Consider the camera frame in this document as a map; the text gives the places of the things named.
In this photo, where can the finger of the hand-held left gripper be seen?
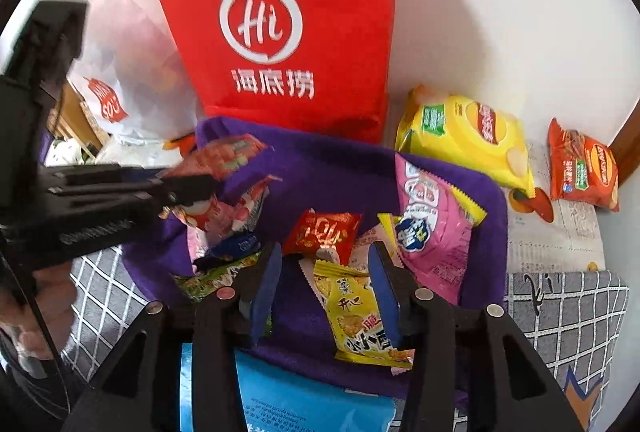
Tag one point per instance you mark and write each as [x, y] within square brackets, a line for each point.
[187, 192]
[100, 174]

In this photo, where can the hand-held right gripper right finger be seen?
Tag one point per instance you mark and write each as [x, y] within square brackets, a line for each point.
[385, 302]

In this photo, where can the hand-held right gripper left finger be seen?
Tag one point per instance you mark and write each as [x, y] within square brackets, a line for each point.
[265, 297]

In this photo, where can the pink bear snack packet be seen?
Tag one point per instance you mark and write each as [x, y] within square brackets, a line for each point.
[210, 219]

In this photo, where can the yellow cracker snack packet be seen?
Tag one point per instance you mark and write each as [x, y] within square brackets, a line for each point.
[350, 312]

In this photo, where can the red white snack packet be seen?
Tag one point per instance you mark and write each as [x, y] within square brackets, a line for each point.
[225, 156]

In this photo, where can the green snack packet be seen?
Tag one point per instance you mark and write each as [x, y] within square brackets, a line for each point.
[210, 279]

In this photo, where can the small blue snack packet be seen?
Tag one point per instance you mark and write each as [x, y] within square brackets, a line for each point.
[235, 247]

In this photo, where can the pink strawberry snack packet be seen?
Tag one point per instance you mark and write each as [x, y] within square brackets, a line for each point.
[250, 207]

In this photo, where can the red gold-print snack packet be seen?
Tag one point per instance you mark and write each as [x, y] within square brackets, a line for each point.
[320, 232]

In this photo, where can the pink yellow-edged snack packet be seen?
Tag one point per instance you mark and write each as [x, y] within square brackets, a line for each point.
[440, 222]

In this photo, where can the purple towel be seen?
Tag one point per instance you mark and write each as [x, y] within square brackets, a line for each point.
[340, 171]

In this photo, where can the person's left hand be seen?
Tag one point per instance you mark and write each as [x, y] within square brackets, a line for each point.
[45, 312]

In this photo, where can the white plastic bag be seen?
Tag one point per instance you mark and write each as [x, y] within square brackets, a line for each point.
[140, 76]

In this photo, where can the blue tissue pack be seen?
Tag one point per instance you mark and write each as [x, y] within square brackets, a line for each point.
[300, 407]

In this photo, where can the yellow chips bag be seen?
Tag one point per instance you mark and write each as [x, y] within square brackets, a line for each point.
[475, 146]

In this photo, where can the grey checked blanket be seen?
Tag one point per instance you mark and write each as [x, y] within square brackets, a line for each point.
[575, 322]

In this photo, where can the red paper bag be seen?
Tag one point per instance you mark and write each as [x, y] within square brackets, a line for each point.
[325, 11]

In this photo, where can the orange chips bag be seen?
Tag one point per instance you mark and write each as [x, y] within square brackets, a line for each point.
[585, 171]

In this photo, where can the brown wooden door frame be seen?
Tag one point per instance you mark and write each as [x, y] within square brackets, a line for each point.
[625, 146]

